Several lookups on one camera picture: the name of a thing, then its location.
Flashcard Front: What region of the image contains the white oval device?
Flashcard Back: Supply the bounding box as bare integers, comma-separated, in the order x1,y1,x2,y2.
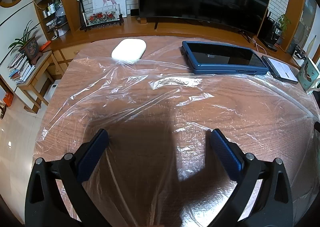
111,38,147,62

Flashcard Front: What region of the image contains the pale leaf-shaped ornament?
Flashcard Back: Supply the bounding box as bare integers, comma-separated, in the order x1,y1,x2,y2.
305,34,316,57

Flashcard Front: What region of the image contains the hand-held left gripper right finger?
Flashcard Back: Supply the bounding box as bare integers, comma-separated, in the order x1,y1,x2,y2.
207,128,294,227

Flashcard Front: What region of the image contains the white bathroom scale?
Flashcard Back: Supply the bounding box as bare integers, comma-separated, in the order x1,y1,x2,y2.
44,79,62,100

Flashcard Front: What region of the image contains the clear plastic film sheet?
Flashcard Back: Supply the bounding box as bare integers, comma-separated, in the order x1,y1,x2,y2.
34,35,318,227

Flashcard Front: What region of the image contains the tablet in blue case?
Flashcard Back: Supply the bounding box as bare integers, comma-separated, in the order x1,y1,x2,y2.
181,41,269,75

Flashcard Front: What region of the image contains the wooden television cabinet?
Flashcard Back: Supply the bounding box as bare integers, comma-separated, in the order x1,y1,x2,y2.
30,0,320,80

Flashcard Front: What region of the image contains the black smartphone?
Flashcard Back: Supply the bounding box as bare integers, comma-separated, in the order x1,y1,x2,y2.
261,55,299,85

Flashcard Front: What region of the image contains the potted plant in dark pot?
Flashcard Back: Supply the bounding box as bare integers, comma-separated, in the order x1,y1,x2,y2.
9,20,44,65

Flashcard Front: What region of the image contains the black coffee machine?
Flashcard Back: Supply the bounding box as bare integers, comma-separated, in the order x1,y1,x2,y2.
260,10,284,51

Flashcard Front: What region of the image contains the small wooden side table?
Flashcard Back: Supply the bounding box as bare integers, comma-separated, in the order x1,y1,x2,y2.
16,50,57,113

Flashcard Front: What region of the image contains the framed red flower panel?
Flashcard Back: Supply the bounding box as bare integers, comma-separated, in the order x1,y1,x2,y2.
79,4,125,32

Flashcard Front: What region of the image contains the teal patterned mug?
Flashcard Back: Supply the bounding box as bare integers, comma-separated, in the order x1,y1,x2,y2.
297,57,320,95

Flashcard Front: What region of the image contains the small green houseplant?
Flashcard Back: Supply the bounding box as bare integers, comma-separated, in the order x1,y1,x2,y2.
277,14,292,31

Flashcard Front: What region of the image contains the dark helmet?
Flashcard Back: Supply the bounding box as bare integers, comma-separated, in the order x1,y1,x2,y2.
54,8,67,26

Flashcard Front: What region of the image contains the stack of books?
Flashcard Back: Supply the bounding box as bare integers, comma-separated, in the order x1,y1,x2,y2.
7,53,35,85

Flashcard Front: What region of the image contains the white desk organizer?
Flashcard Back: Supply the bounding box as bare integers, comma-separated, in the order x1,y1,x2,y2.
292,45,307,66

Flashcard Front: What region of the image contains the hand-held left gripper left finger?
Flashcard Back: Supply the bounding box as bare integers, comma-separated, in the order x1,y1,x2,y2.
25,128,112,227

